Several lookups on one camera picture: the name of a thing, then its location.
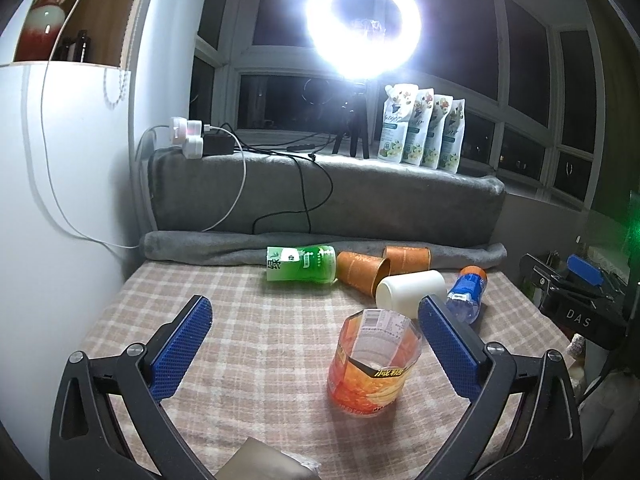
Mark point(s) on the orange paper cup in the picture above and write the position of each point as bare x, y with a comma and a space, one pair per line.
361, 270
407, 257

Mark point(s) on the dark glass bottle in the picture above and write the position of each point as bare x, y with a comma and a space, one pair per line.
82, 46

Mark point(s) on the grey cushion cover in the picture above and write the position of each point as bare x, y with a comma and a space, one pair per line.
390, 200

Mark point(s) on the green drink bottle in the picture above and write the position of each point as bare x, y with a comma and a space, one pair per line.
300, 264

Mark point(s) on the white plug adapter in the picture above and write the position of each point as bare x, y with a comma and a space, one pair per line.
192, 146
182, 129

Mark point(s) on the plaid blanket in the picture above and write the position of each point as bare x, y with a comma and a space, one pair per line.
260, 345

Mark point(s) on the white cabinet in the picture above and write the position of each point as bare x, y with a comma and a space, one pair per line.
25, 185

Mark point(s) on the red white vase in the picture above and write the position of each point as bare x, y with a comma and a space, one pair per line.
45, 15

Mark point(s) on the grey plastic bag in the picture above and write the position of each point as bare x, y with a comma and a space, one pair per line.
262, 460

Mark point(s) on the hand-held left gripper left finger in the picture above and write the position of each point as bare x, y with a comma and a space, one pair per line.
181, 347

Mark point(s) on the white cup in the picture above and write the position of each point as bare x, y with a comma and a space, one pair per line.
412, 292

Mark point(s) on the blue water bottle orange cap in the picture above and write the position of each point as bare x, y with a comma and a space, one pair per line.
467, 292

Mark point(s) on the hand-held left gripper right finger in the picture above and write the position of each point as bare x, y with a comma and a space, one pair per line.
451, 356

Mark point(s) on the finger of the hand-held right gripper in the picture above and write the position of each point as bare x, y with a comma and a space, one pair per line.
585, 268
535, 272

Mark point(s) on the rolled grey blanket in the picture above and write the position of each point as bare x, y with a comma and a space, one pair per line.
210, 250

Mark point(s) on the black tripod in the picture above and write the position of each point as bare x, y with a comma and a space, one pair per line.
356, 120

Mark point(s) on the white green refill pouch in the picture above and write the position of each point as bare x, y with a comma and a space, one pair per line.
396, 125
454, 137
419, 130
436, 135

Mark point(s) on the cut orange plastic bottle cup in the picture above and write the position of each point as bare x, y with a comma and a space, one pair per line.
372, 370

